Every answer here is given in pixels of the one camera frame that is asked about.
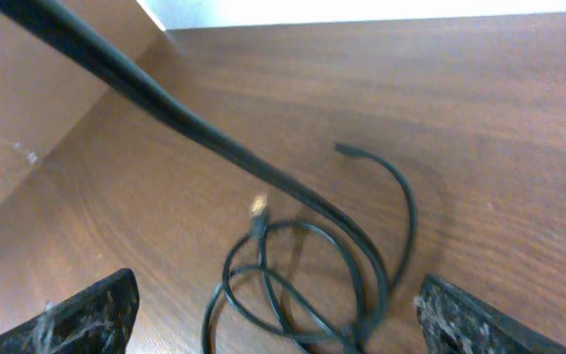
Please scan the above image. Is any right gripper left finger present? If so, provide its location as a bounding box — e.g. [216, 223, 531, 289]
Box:
[0, 268, 140, 354]

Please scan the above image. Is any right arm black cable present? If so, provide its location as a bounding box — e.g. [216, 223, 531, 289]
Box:
[0, 0, 392, 316]

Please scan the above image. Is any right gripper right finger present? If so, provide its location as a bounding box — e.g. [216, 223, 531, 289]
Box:
[415, 273, 566, 354]

